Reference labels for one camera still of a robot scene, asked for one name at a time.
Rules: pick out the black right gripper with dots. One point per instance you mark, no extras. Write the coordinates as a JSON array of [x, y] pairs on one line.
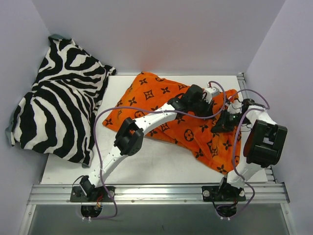
[[222, 124]]

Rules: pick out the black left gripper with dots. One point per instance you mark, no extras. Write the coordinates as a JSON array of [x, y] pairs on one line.
[[204, 107]]

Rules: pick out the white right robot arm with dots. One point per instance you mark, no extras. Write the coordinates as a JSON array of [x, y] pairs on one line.
[[262, 148]]

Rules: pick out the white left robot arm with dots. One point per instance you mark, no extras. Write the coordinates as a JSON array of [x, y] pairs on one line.
[[129, 137]]

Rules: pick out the zebra print pillow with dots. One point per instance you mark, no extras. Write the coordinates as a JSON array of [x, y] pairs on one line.
[[57, 115]]

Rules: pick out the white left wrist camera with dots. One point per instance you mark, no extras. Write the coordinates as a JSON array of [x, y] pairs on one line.
[[209, 93]]

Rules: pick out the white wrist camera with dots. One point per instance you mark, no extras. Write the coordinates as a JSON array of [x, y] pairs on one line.
[[233, 106], [209, 93]]

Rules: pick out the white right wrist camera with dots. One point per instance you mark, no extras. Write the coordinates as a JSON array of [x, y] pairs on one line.
[[233, 106]]

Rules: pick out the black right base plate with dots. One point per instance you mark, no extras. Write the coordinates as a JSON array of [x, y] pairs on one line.
[[228, 194]]

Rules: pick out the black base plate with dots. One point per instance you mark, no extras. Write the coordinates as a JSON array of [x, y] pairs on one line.
[[228, 194], [97, 195]]

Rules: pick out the aluminium mounting rail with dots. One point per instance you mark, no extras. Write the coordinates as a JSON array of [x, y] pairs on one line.
[[152, 194]]

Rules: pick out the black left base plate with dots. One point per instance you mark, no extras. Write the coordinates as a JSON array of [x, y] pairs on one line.
[[97, 195]]

